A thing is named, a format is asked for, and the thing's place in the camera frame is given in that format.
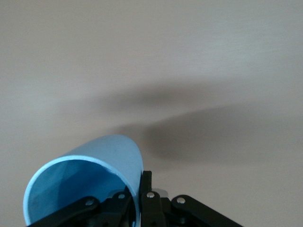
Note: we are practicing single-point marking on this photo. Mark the blue plastic cup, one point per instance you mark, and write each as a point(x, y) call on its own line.
point(106, 151)

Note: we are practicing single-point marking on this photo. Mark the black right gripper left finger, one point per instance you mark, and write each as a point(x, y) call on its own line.
point(85, 210)

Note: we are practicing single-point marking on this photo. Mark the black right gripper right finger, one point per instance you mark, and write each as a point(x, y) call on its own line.
point(151, 212)

